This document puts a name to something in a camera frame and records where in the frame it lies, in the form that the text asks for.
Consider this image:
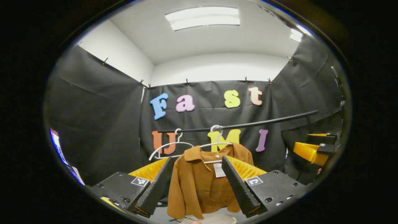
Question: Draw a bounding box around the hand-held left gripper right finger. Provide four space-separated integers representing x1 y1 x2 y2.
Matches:
221 155 308 218

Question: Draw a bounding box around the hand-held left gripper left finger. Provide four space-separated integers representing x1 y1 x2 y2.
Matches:
90 156 173 218

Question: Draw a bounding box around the white laundry hamper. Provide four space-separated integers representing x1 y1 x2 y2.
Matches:
180 213 237 224

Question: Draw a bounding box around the brown jacket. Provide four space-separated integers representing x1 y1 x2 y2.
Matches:
167 142 255 220

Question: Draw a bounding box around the white clothes hanger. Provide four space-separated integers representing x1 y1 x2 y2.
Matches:
185 124 234 164
149 128 195 161

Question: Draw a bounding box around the black clothes rack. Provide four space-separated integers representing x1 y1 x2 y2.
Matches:
157 110 319 159

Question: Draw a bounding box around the black backdrop cloth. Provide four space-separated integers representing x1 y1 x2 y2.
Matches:
47 34 345 187

